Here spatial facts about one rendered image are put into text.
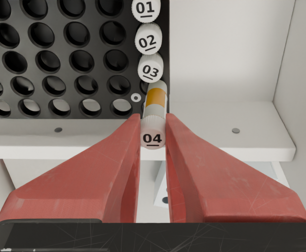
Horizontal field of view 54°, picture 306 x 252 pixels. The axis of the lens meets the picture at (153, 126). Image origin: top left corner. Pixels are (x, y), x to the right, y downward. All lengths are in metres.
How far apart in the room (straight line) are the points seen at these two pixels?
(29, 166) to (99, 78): 0.28
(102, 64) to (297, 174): 0.14
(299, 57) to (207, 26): 0.06
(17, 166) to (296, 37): 0.36
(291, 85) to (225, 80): 0.05
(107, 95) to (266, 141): 0.11
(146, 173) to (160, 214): 0.08
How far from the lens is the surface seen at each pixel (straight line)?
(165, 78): 0.16
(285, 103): 0.23
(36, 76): 0.18
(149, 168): 0.39
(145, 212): 0.46
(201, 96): 0.24
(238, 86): 0.24
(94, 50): 0.16
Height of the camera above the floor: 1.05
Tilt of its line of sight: 55 degrees down
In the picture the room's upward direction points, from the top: 175 degrees counter-clockwise
